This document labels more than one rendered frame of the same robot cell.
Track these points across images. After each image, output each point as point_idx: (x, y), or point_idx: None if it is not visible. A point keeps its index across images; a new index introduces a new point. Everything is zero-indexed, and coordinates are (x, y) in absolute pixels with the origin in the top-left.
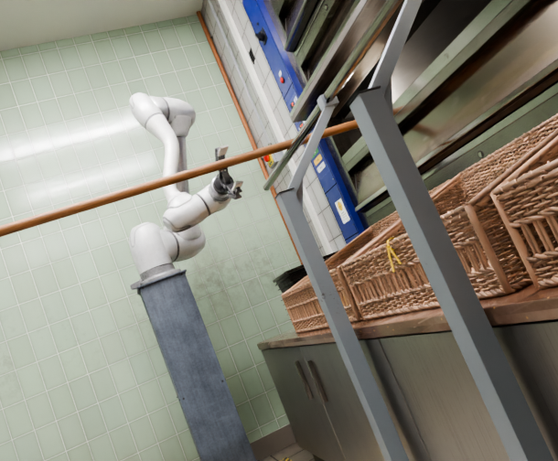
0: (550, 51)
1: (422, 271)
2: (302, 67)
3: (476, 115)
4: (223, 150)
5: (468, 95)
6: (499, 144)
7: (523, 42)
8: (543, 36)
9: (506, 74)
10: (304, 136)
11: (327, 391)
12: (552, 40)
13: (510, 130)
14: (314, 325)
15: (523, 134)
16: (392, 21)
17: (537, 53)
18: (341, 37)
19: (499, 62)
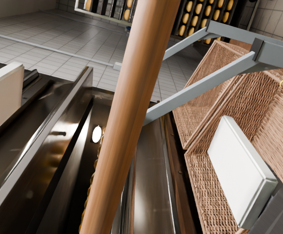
0: (155, 169)
1: None
2: None
3: (165, 217)
4: (5, 99)
5: (143, 222)
6: (192, 224)
7: (138, 180)
8: (144, 171)
9: (150, 191)
10: (135, 168)
11: None
12: (150, 168)
13: (185, 212)
14: None
15: (194, 194)
16: (19, 225)
17: (151, 175)
18: None
19: (138, 195)
